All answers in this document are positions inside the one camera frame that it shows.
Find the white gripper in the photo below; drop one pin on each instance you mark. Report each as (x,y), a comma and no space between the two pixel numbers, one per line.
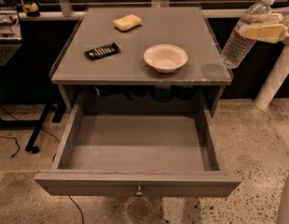
(270,32)

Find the clear plastic water bottle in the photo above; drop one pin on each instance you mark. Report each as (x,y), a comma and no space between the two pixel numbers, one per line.
(238,45)

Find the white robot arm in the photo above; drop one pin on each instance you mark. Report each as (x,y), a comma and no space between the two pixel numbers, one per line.
(283,211)

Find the grey cabinet with glass top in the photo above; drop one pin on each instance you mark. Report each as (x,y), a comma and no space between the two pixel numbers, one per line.
(184,27)

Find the open grey top drawer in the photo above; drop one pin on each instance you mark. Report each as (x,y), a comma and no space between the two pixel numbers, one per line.
(112,154)

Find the metal drawer knob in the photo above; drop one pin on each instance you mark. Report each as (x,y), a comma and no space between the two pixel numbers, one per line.
(139,192)

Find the white diagonal pole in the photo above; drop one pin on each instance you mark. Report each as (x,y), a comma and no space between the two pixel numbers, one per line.
(274,81)

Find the white paper bowl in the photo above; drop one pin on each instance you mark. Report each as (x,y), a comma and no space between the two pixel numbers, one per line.
(165,58)

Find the yellow sponge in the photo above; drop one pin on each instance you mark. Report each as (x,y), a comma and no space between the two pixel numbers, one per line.
(127,22)

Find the black snack bar wrapper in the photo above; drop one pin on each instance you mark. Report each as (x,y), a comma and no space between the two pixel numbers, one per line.
(103,51)

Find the small yellow object on ledge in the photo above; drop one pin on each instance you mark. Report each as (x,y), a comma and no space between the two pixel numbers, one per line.
(31,9)

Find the box with printed cover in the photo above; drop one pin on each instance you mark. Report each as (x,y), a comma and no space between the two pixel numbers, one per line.
(10,30)

